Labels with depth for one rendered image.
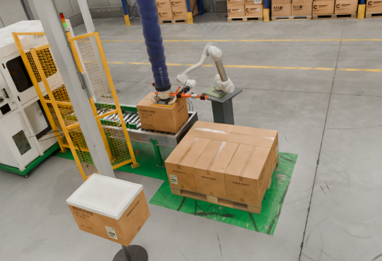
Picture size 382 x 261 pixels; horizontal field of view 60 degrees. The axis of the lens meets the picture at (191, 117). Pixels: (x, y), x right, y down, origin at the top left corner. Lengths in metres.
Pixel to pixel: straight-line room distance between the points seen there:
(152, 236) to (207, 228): 0.65
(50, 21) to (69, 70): 0.54
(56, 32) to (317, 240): 3.49
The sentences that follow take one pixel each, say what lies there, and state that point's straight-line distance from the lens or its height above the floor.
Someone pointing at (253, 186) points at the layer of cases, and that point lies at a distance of 3.85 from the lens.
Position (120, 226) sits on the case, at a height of 0.89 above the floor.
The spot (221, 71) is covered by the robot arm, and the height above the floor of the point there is 1.21.
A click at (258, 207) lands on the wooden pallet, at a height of 0.11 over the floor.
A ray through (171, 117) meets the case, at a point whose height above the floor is 0.80.
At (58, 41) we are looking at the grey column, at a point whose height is 2.20.
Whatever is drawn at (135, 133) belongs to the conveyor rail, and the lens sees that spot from 4.88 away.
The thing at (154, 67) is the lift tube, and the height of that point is 1.52.
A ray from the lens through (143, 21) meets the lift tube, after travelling 4.20.
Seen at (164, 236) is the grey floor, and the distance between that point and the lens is 4.08.
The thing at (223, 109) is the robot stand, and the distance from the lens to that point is 5.11.
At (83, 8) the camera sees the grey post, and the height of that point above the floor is 1.92.
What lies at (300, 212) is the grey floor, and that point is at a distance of 4.18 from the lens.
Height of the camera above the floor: 3.06
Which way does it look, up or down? 30 degrees down
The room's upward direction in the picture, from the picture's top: 10 degrees counter-clockwise
